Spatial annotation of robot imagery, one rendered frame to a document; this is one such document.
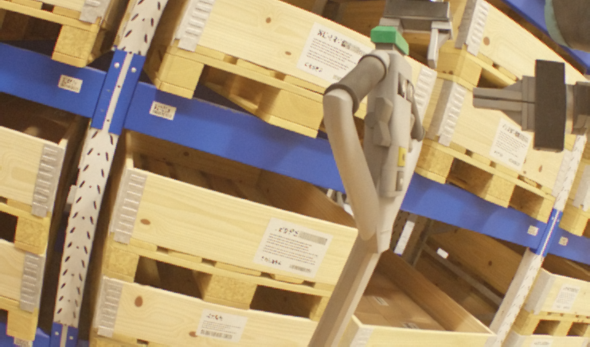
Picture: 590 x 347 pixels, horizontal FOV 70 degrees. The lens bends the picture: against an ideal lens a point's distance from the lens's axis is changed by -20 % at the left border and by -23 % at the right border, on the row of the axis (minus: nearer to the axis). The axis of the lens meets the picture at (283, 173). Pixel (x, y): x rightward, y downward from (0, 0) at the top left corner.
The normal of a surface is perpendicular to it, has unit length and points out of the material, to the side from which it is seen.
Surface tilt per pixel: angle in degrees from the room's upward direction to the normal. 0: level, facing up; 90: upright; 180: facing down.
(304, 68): 90
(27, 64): 90
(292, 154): 90
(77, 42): 90
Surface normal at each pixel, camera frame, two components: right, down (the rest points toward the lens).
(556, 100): -0.45, -0.02
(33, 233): 0.30, 0.25
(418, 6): -0.34, -0.51
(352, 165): 0.61, 0.47
